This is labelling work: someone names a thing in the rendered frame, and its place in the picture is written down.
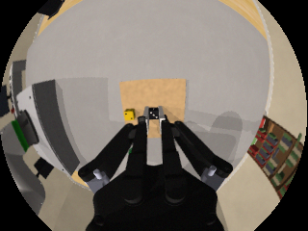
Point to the yellow die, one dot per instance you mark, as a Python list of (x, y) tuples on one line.
[(129, 114)]

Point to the tan mat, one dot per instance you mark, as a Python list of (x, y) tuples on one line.
[(168, 93)]

